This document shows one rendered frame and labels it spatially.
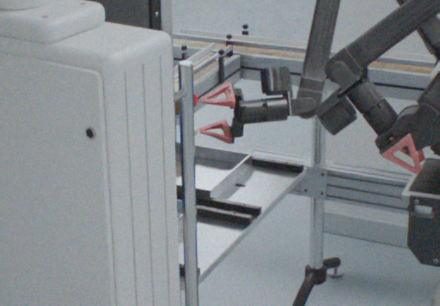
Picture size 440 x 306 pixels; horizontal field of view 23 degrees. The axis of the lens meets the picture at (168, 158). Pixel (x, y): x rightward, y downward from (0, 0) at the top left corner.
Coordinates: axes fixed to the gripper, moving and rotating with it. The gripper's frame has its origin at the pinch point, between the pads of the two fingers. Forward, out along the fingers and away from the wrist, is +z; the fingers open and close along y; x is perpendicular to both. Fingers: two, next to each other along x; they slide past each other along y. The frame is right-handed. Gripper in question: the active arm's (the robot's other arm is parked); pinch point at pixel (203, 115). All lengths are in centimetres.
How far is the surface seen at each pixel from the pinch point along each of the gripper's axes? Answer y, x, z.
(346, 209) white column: -154, -99, -82
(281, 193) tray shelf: -28.6, 1.1, -21.1
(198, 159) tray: -38.3, -22.9, -4.3
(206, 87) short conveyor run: -58, -73, -16
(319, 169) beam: -94, -67, -56
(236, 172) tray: -30.7, -9.7, -11.8
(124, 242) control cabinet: 40, 70, 26
